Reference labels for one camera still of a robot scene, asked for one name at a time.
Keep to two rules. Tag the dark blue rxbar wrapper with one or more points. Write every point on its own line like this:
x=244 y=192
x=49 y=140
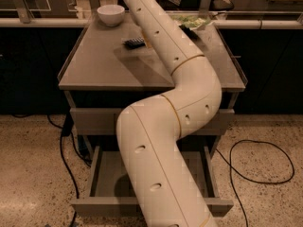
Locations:
x=134 y=43

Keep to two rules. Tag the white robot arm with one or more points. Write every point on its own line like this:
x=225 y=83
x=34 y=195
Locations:
x=148 y=130

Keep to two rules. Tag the grey drawer cabinet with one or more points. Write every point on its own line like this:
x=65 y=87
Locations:
x=101 y=72

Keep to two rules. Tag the grey middle drawer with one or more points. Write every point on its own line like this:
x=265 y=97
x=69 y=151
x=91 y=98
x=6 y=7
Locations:
x=102 y=121

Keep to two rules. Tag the grey open bottom drawer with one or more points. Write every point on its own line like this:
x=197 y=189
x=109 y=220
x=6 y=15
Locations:
x=110 y=193

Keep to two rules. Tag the green chip bag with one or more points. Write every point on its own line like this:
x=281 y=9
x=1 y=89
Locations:
x=190 y=23

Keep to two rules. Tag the white ceramic bowl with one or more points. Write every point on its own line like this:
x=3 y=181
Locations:
x=111 y=15

